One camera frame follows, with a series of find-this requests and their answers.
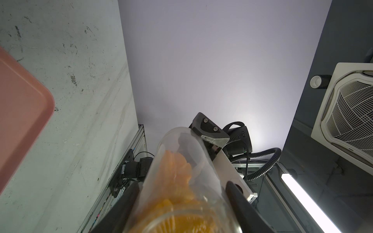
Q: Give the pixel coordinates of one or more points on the ceiling air conditioner vent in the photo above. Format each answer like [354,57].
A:
[344,123]

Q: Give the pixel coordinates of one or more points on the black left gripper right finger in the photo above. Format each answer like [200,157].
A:
[249,219]

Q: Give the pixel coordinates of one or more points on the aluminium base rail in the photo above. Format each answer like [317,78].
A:
[133,167]

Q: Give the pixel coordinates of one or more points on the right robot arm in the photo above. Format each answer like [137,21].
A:
[233,139]

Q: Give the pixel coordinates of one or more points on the clear plastic cookie jar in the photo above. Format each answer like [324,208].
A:
[204,182]

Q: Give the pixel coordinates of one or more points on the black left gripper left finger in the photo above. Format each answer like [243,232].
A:
[116,219]

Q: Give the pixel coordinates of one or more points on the pink plastic tray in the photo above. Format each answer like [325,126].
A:
[26,107]

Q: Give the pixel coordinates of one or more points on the orange cookies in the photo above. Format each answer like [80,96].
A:
[172,193]

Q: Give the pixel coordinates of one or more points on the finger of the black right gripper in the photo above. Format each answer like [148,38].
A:
[205,128]

